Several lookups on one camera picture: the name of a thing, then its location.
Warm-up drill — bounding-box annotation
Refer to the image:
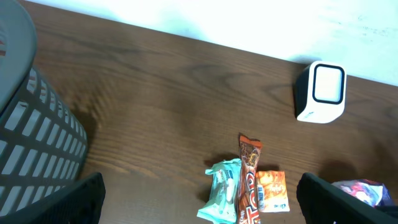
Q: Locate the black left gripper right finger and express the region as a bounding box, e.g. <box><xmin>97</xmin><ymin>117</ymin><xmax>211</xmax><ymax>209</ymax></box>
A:
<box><xmin>296</xmin><ymin>172</ymin><xmax>397</xmax><ymax>224</ymax></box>

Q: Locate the green wet wipes pack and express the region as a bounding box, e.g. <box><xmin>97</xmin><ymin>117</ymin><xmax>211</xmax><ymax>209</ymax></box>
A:
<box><xmin>197</xmin><ymin>158</ymin><xmax>241</xmax><ymax>224</ymax></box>

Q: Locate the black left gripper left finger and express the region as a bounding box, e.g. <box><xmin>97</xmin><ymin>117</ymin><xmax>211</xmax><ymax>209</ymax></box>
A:
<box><xmin>1</xmin><ymin>172</ymin><xmax>106</xmax><ymax>224</ymax></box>

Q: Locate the dark grey plastic basket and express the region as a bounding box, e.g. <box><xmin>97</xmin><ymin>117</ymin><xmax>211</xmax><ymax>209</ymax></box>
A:
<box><xmin>1</xmin><ymin>0</ymin><xmax>88</xmax><ymax>217</ymax></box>

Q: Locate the orange chocolate bar wrapper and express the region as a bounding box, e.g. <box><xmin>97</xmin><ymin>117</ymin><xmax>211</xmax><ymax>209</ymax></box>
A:
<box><xmin>237</xmin><ymin>133</ymin><xmax>262</xmax><ymax>224</ymax></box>

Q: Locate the purple red tissue pack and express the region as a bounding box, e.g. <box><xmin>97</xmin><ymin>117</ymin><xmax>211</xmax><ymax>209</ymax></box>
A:
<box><xmin>332</xmin><ymin>179</ymin><xmax>395</xmax><ymax>207</ymax></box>

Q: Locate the white barcode scanner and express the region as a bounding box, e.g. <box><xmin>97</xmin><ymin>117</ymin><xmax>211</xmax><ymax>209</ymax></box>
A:
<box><xmin>294</xmin><ymin>61</ymin><xmax>346</xmax><ymax>124</ymax></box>

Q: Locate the small orange tissue packet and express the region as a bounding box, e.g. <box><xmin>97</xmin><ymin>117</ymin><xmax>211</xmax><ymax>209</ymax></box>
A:
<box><xmin>256</xmin><ymin>170</ymin><xmax>290</xmax><ymax>213</ymax></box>

